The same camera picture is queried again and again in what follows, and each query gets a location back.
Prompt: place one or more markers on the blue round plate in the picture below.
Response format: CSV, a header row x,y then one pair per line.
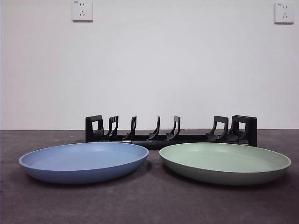
x,y
81,158

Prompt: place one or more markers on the green round plate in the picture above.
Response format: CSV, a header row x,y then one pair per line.
x,y
224,161

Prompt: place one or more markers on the black plastic plate rack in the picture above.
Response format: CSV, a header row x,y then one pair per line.
x,y
151,142

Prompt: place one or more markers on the white wall socket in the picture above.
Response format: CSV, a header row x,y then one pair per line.
x,y
82,11
283,14

